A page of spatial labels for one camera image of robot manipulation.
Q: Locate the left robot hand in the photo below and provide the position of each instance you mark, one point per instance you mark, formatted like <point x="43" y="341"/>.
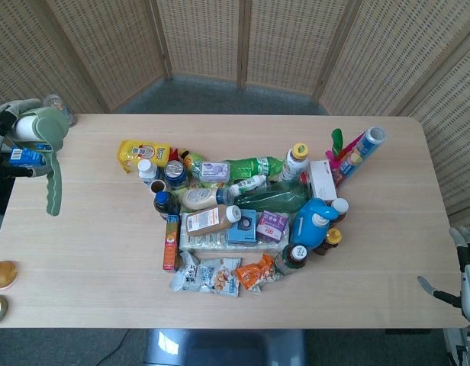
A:
<point x="6" y="114"/>

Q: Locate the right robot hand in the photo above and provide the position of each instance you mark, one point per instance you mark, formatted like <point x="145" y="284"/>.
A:
<point x="469" y="282"/>

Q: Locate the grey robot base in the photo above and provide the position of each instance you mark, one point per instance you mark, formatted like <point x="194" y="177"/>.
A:
<point x="223" y="348"/>

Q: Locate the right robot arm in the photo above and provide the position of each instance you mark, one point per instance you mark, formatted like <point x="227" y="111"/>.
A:
<point x="462" y="347"/>

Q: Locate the blue printed box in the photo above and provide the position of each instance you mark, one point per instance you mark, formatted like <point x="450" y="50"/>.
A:
<point x="29" y="156"/>

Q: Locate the clear plastic cup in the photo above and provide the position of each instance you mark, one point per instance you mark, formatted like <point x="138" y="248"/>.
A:
<point x="59" y="108"/>

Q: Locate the yellow snack bag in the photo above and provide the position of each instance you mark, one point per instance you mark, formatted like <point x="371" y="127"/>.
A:
<point x="143" y="150"/>

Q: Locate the honey bear bottle yellow cap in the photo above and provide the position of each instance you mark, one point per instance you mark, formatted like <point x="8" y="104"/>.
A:
<point x="330" y="242"/>

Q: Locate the small white milk bottle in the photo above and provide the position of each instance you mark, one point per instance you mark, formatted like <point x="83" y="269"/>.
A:
<point x="145" y="168"/>

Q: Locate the brown round cup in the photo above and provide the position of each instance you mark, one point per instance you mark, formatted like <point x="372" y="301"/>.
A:
<point x="158" y="186"/>

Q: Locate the blue printed tube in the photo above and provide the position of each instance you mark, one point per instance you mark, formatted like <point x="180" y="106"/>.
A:
<point x="362" y="150"/>

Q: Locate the blue detergent pump bottle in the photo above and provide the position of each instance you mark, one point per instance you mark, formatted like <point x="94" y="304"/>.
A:
<point x="307" y="225"/>

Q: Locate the green tea bottle white cap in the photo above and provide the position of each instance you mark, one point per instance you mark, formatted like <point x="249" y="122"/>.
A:
<point x="294" y="259"/>

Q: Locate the white carton box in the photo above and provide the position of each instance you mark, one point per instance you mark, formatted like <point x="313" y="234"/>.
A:
<point x="322" y="181"/>

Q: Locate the blue soda can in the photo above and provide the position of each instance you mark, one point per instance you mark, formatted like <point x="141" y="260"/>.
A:
<point x="176" y="172"/>

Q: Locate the dark cola bottle blue cap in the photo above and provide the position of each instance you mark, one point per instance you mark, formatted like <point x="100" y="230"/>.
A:
<point x="164" y="204"/>

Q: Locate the yellow-green drink bottle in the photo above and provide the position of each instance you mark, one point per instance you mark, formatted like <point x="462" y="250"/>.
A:
<point x="191" y="158"/>

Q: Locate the colourful feather shuttlecock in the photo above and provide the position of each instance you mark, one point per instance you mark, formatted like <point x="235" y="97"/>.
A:
<point x="337" y="143"/>

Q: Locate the purple carton box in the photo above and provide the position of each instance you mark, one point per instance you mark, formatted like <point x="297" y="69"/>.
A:
<point x="272" y="226"/>

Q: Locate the clear green plastic bottle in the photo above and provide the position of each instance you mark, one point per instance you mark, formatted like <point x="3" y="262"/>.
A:
<point x="281" y="198"/>

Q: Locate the orange and blue carton box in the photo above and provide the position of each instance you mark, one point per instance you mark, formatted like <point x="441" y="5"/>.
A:
<point x="170" y="244"/>

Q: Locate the white drink bottle yellow cap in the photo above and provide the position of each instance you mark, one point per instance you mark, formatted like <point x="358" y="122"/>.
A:
<point x="296" y="162"/>

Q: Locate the cream mayonnaise bottle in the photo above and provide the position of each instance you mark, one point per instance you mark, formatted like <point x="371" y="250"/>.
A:
<point x="200" y="198"/>

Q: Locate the woven folding screen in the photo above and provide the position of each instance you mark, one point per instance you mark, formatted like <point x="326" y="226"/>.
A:
<point x="204" y="38"/>

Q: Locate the orange snack bag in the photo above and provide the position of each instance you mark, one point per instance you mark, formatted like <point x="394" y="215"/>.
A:
<point x="254" y="272"/>

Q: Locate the purple wet wipes pack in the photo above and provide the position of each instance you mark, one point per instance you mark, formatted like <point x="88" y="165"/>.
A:
<point x="214" y="171"/>

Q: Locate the brown sauce bottle white cap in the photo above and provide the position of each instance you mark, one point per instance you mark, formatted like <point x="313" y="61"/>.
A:
<point x="208" y="223"/>

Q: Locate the blue speaker box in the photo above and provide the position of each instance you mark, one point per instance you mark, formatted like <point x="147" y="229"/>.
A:
<point x="242" y="228"/>

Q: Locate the small white bottle green label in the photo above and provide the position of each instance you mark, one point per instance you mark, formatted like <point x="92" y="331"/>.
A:
<point x="247" y="185"/>

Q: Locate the green soda bottle with label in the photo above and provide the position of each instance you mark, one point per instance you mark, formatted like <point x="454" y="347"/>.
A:
<point x="254" y="164"/>

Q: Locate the white and blue peanut bag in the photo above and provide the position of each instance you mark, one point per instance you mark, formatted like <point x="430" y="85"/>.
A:
<point x="212" y="276"/>

